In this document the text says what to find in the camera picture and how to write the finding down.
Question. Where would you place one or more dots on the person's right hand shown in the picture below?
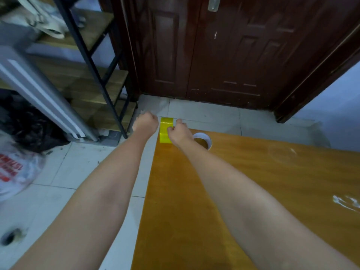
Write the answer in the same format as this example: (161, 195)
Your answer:
(181, 134)

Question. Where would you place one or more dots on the person's left hand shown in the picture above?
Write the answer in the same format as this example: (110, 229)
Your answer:
(146, 125)

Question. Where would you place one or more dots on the yellow tape roll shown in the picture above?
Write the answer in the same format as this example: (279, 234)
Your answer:
(164, 130)

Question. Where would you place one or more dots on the clear tape roll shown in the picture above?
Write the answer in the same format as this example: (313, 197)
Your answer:
(202, 135)

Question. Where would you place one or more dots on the person's right forearm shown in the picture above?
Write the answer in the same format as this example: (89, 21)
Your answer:
(253, 210)

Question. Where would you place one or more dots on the person's left forearm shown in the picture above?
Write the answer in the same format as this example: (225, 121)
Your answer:
(95, 205)

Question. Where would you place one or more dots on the black metal wooden shelf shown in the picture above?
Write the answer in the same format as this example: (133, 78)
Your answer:
(92, 70)

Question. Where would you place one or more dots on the dark brown wooden door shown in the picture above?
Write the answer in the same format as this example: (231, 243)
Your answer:
(239, 53)

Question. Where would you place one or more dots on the grey metal profile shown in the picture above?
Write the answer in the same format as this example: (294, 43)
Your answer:
(42, 95)

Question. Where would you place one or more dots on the black plastic bag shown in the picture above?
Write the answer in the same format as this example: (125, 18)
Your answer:
(28, 129)

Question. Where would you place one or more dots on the white red-printed plastic bag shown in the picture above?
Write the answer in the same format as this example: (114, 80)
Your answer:
(17, 168)

